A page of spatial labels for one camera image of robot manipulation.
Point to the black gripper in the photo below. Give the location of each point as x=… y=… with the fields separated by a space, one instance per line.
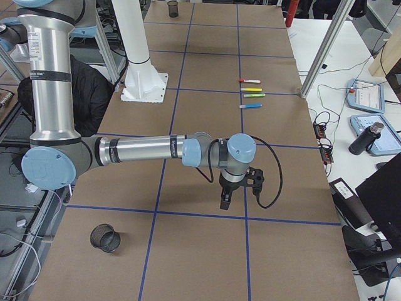
x=229 y=185

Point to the blue marker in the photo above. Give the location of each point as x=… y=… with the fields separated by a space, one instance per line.
x=252 y=105

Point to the red white marker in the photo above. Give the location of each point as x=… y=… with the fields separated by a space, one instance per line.
x=243 y=80

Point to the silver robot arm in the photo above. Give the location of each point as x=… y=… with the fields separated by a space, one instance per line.
x=59 y=154

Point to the green highlighter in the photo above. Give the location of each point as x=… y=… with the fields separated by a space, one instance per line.
x=253 y=95

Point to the yellow highlighter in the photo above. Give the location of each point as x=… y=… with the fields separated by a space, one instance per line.
x=251 y=89

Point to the orange circuit board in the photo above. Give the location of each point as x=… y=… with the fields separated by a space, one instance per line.
x=324 y=144

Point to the near black mesh pen cup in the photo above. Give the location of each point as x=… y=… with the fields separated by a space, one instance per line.
x=105 y=238

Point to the black mesh pen cup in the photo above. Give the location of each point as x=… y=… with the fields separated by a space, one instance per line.
x=105 y=238
x=173 y=8

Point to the black monitor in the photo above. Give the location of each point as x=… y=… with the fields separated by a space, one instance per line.
x=380 y=195

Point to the black water bottle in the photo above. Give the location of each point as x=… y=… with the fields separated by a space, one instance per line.
x=366 y=139

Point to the lower blue teach pendant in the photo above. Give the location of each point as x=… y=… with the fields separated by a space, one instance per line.
x=387 y=144

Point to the blue teach pendant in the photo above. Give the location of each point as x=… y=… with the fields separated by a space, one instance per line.
x=387 y=144
x=365 y=96

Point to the upper blue teach pendant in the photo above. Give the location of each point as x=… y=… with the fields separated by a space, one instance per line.
x=365 y=96

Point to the far black mesh pen cup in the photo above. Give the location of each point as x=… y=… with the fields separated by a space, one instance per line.
x=173 y=8

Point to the red cylinder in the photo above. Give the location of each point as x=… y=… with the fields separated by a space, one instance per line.
x=291 y=12

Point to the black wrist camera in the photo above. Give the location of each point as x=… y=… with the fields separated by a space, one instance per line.
x=255 y=180

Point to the white pedestal column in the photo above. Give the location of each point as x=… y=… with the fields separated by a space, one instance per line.
x=143 y=83

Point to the aluminium frame post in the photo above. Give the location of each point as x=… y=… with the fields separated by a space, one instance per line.
x=323 y=51

